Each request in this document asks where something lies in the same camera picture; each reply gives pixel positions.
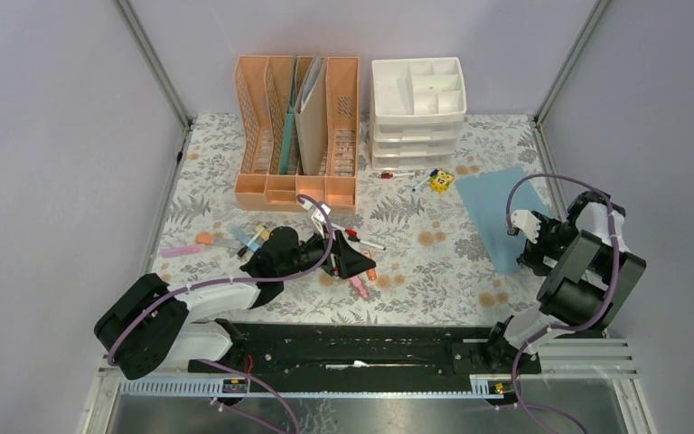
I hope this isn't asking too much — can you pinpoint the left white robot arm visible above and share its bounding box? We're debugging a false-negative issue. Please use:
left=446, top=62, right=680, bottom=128
left=93, top=226, right=376, bottom=380

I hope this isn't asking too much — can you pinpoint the orange highlighter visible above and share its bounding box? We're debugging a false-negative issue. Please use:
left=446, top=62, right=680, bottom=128
left=362, top=250, right=378, bottom=281

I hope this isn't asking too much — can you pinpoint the red cap marker near drawers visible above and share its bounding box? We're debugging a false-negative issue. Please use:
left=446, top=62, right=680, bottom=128
left=380, top=172, right=416, bottom=179

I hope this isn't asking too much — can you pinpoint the white plastic drawer unit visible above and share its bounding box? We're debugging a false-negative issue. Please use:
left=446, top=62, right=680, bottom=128
left=369, top=57, right=467, bottom=172

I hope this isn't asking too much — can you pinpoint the light blue folder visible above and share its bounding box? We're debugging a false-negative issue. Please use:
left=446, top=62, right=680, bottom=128
left=454, top=167, right=526, bottom=275

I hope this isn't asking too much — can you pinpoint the orange plastic file organizer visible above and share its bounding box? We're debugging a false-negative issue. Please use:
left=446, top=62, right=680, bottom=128
left=234, top=55, right=361, bottom=214

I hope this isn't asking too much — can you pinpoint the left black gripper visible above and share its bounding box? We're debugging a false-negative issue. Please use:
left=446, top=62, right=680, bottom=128
left=279, top=224, right=376, bottom=279

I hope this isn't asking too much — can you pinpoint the floral patterned desk mat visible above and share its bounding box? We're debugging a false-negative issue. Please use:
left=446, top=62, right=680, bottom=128
left=158, top=114, right=541, bottom=326

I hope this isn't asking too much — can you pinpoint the black cap marker left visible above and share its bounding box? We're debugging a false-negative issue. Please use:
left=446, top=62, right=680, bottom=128
left=237, top=226, right=267, bottom=258

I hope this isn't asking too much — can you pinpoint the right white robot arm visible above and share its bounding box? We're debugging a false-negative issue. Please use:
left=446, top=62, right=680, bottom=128
left=478, top=191, right=647, bottom=373

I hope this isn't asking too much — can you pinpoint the teal folder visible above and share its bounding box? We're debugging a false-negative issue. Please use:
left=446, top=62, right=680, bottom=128
left=278, top=56, right=298, bottom=175

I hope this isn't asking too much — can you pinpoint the yellow owl eraser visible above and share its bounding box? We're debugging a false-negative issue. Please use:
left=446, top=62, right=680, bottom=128
left=429, top=169, right=455, bottom=193

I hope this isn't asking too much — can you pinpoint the black cap white marker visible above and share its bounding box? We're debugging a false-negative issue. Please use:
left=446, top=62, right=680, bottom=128
left=348, top=235, right=386, bottom=250

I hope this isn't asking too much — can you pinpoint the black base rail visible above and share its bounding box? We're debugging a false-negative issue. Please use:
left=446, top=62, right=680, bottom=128
left=218, top=322, right=541, bottom=394

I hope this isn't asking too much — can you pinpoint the blue cap whiteboard marker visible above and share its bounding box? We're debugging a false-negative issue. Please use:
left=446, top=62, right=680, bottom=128
left=411, top=175, right=433, bottom=192

